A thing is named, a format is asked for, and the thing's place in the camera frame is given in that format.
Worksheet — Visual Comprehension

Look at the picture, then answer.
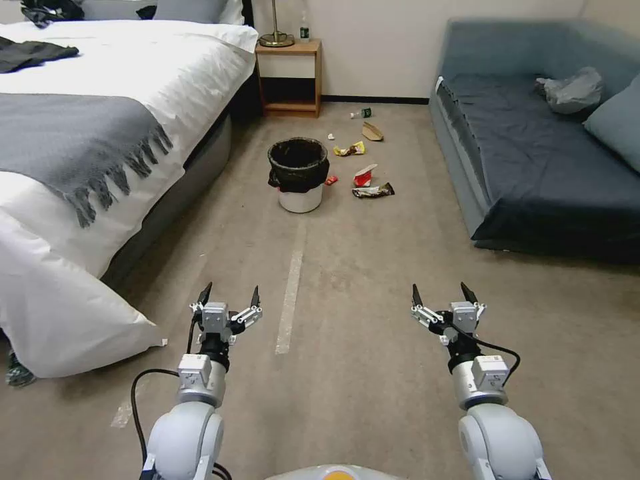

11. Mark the red white carton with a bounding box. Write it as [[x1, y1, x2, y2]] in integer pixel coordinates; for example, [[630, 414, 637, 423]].
[[353, 162, 379, 189]]

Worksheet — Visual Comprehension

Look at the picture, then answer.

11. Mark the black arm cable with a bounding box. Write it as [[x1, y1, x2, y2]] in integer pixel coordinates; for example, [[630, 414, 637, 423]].
[[445, 325, 521, 389], [129, 312, 201, 459]]

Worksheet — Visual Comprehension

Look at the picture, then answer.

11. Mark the white round trash can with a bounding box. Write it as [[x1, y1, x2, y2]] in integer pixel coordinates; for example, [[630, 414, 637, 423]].
[[277, 181, 323, 215]]

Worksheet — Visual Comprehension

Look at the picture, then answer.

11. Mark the white duvet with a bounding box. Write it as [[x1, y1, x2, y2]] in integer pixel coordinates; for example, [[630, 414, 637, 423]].
[[0, 22, 259, 379]]

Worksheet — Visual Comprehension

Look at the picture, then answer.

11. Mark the black bin liner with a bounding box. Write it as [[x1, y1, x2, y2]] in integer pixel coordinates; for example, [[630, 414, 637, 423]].
[[267, 137, 332, 195]]

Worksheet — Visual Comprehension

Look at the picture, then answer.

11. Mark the blue grey sofa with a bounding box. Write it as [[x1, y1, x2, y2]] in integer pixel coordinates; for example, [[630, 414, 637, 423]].
[[429, 17, 640, 266]]

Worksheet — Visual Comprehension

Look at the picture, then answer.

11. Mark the blue cushion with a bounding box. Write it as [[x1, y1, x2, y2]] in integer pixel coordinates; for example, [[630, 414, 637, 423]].
[[582, 72, 640, 174]]

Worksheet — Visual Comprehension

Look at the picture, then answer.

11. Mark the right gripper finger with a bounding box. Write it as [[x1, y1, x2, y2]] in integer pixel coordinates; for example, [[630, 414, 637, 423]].
[[461, 282, 487, 321], [411, 284, 441, 329]]

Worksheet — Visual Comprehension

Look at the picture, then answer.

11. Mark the crumpled black garment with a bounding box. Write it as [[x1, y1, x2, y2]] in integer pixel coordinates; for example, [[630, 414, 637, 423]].
[[21, 0, 85, 29]]

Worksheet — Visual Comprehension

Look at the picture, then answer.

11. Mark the teal patterned cloth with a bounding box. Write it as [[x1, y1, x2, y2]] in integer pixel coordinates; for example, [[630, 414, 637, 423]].
[[5, 349, 39, 389]]

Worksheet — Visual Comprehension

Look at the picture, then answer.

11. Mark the white robot front shell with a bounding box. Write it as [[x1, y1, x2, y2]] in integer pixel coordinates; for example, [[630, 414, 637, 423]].
[[269, 463, 386, 480]]

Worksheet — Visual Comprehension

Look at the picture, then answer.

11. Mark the grey plastic bag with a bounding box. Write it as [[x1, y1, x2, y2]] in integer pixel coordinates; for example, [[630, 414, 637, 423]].
[[535, 66, 605, 115]]

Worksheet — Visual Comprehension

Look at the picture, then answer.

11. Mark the grey pillow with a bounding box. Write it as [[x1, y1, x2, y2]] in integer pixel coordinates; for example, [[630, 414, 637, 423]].
[[149, 0, 246, 26]]

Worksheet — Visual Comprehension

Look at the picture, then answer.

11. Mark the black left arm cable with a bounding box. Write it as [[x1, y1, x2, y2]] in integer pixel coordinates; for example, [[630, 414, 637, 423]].
[[129, 312, 201, 459]]

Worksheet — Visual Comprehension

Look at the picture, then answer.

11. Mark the grey fringed throw blanket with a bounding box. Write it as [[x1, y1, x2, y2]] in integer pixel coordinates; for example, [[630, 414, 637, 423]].
[[0, 93, 175, 229]]

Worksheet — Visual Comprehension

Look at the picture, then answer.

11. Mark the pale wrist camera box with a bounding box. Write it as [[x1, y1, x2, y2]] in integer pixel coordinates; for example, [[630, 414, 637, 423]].
[[449, 301, 479, 332], [202, 302, 230, 334]]

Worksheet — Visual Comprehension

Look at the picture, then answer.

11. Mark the dark blue sofa cover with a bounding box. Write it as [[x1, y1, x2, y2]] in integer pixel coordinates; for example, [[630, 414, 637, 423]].
[[437, 72, 640, 253]]

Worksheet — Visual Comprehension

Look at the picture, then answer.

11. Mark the wooden nightstand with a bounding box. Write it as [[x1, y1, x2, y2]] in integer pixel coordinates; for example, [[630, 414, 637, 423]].
[[255, 39, 323, 119]]

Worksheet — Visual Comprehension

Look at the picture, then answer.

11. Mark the dark brown snack wrapper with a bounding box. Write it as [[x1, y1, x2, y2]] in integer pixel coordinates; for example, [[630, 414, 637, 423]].
[[351, 182, 396, 199]]

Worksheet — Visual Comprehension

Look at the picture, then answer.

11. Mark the long pale floor tape strip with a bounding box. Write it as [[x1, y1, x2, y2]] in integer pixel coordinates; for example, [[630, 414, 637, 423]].
[[275, 219, 307, 356]]

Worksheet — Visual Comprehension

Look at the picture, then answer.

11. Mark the brass table lamp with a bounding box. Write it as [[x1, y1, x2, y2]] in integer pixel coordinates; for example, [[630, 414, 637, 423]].
[[258, 0, 296, 49]]

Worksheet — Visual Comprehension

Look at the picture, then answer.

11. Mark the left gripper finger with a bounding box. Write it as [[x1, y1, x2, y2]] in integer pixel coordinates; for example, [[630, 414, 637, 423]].
[[229, 285, 265, 333], [189, 281, 213, 321]]

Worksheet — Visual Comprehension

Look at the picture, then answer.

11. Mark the grey bed base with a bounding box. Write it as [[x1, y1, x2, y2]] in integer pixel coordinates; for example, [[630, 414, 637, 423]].
[[99, 112, 234, 292]]

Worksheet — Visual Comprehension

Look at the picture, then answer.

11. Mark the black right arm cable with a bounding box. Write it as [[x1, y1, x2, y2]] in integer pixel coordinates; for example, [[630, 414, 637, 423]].
[[445, 325, 521, 389]]

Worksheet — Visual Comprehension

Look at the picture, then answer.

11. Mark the flat black garment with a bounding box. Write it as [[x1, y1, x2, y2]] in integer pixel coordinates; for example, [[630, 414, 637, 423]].
[[0, 37, 80, 75]]

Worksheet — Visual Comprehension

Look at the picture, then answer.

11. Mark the short pale floor tape piece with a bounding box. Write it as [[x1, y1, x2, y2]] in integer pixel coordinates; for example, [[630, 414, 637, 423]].
[[109, 399, 134, 429]]

